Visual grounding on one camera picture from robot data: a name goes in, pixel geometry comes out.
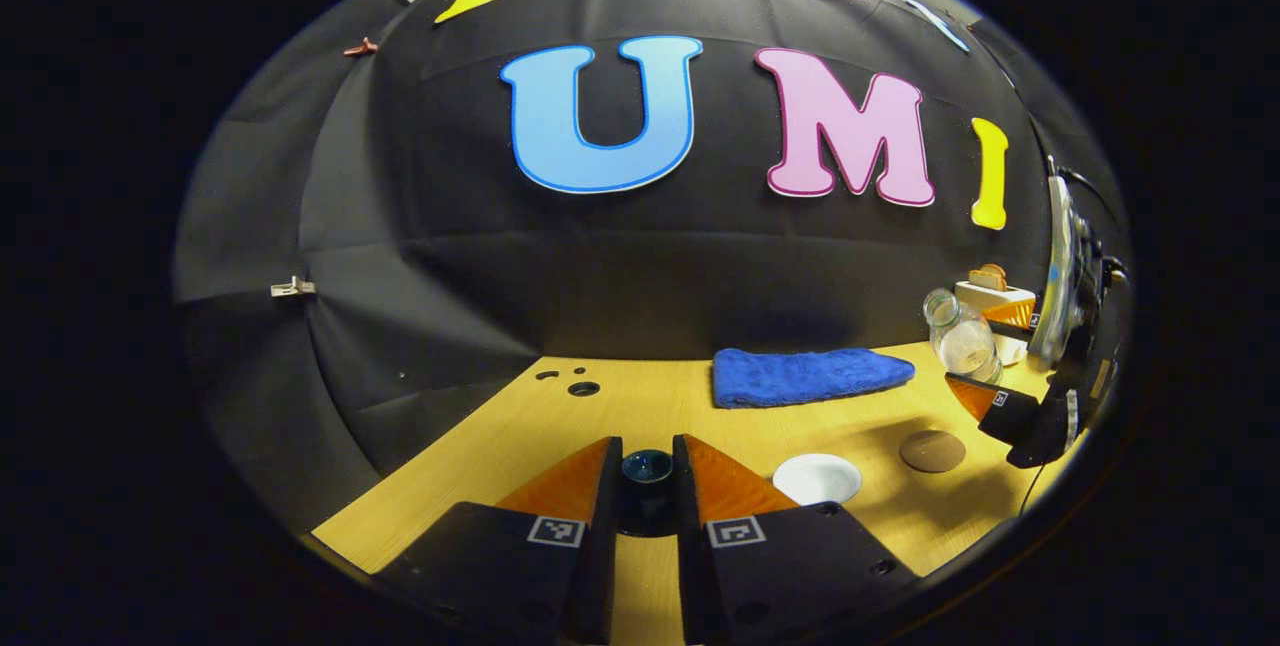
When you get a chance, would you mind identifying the clear plastic water bottle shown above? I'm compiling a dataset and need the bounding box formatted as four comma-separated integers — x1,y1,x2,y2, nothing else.
922,287,1003,385

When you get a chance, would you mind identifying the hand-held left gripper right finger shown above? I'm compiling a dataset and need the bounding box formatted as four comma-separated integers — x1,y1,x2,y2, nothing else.
672,433,921,646

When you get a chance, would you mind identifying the dark teal teacup lid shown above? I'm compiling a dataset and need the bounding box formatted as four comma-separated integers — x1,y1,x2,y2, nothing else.
618,449,677,539

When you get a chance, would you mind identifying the white toaster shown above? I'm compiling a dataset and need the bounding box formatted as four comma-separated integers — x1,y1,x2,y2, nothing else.
953,279,1038,367

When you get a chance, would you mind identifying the round brown coaster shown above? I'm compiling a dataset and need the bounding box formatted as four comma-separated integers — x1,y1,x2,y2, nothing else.
899,429,967,474

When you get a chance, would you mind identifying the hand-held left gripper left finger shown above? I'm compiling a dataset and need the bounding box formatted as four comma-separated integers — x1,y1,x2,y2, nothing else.
375,436,623,646

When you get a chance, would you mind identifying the blue towel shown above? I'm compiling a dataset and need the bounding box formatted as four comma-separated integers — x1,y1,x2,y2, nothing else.
712,347,916,410

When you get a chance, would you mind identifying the black backdrop cloth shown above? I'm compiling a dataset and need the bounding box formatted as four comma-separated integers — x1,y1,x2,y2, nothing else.
175,0,1121,537

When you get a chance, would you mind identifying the white teacup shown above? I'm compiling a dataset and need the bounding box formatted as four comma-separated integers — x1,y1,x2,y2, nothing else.
772,453,863,507

